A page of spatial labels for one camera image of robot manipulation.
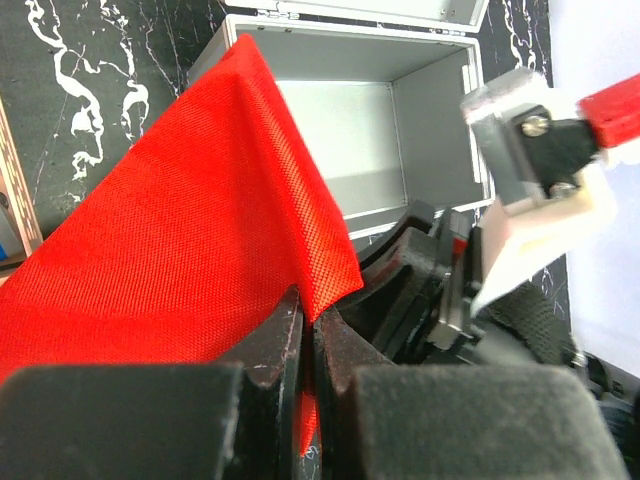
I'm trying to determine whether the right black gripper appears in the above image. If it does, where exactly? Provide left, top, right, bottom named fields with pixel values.
left=344, top=201, right=580, bottom=369

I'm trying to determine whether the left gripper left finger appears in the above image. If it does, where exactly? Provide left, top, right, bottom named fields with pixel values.
left=1, top=288, right=304, bottom=479

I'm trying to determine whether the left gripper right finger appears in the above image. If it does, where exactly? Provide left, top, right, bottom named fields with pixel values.
left=313, top=309, right=628, bottom=479

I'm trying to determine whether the red first aid pouch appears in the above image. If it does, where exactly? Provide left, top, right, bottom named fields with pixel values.
left=0, top=32, right=365, bottom=456

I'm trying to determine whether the silver metal medicine case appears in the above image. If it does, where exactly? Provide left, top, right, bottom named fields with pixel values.
left=188, top=0, right=494, bottom=240

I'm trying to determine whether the orange plastic file organizer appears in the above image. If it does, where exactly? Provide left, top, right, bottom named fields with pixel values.
left=1, top=104, right=43, bottom=262

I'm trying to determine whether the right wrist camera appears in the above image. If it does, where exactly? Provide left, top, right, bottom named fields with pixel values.
left=461, top=67, right=639, bottom=315

